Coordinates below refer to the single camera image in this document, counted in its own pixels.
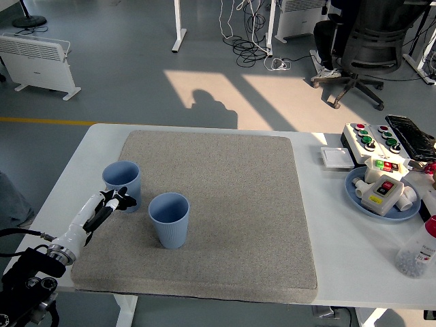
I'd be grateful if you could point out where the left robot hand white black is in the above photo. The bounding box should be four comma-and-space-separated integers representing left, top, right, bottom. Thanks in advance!
56, 186, 138, 255

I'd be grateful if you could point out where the blue ribbed plastic cup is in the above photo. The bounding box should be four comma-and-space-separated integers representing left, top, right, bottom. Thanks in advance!
148, 193, 191, 250
102, 161, 142, 214

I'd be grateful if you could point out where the white push-button control box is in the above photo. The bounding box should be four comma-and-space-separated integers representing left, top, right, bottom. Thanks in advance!
341, 122, 384, 166
373, 124, 411, 163

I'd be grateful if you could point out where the white table leg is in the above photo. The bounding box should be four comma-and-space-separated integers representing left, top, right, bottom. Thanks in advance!
114, 294, 139, 327
356, 308, 388, 327

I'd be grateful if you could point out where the grey-brown foam mat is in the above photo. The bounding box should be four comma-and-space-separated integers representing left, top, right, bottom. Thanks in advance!
70, 129, 319, 305

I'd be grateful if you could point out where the white panel heater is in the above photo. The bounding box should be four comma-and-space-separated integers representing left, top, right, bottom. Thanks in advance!
274, 0, 330, 44
0, 33, 82, 102

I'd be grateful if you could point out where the black round stand base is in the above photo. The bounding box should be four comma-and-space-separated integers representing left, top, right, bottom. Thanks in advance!
12, 0, 48, 28

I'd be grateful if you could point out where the white desk leg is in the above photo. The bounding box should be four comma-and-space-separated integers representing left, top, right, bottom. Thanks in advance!
264, 0, 277, 57
171, 0, 187, 54
403, 0, 436, 86

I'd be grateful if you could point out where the grey power strip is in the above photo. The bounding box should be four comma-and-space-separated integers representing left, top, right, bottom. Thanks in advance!
311, 305, 352, 320

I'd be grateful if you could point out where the blue round plate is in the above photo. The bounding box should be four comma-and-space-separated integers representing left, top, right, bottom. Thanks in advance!
345, 166, 422, 224

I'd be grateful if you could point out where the white pipe fitting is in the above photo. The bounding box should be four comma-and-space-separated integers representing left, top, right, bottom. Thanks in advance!
352, 176, 371, 198
396, 187, 420, 211

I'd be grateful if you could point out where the small white button box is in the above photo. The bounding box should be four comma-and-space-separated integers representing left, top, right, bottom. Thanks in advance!
364, 157, 409, 185

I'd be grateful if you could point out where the seated person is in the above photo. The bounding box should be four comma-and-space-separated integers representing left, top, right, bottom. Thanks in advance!
311, 0, 362, 82

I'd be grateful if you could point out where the clear bead bottle red cap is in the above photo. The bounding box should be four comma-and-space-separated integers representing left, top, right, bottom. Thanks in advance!
394, 215, 436, 279

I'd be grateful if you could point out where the black keyboard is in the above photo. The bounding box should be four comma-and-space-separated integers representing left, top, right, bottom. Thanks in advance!
384, 114, 436, 161

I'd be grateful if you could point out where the black office chair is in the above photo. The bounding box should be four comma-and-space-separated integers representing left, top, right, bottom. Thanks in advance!
311, 0, 430, 112

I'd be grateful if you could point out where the black cable bundle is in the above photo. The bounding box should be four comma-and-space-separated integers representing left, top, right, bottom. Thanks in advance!
233, 0, 273, 67

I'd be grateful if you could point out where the white cable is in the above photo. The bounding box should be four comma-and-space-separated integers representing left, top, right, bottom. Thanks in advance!
217, 0, 245, 40

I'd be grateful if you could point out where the white wall switch plate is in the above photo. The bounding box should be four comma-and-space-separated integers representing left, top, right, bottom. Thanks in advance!
320, 146, 355, 170

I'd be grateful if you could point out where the grey switch box red button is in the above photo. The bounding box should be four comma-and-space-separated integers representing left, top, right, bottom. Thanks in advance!
360, 175, 405, 217

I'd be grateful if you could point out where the red handled tool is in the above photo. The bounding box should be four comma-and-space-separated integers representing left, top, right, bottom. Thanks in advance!
407, 159, 436, 176

